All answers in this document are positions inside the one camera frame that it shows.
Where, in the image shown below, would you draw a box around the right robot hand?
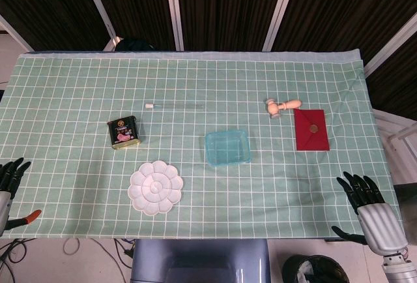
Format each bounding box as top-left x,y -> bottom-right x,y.
331,171 -> 409,258

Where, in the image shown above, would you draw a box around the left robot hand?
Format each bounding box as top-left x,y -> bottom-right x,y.
0,157 -> 42,237

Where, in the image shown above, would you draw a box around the clear plastic food container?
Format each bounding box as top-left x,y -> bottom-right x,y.
207,132 -> 250,164

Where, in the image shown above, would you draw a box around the clear blue plastic tray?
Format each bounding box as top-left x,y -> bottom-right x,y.
204,128 -> 252,168

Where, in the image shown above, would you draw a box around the black trash bin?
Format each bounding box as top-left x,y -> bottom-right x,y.
281,254 -> 351,283

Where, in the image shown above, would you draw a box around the red envelope with wax seal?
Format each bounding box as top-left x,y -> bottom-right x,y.
293,108 -> 331,152

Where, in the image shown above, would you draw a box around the black luncheon meat tin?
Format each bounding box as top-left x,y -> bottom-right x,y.
107,115 -> 142,151

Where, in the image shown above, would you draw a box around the white flower paint palette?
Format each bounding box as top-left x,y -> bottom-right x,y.
128,160 -> 184,216

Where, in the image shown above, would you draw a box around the wooden toy hammer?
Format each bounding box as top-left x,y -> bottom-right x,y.
264,98 -> 303,120

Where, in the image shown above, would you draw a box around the blue robot torso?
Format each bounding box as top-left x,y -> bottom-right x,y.
130,239 -> 271,283

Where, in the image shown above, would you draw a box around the black object behind table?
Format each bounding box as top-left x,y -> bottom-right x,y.
115,37 -> 156,52

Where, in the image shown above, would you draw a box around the green checked tablecloth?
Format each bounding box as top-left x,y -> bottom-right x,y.
0,49 -> 405,240

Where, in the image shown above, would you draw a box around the black floor cable bundle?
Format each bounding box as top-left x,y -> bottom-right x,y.
0,239 -> 30,283

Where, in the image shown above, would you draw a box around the floor cables with plug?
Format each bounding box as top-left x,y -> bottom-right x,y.
97,239 -> 136,267

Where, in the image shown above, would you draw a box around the white partition post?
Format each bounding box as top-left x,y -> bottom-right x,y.
164,0 -> 185,52
78,0 -> 117,38
262,0 -> 300,52

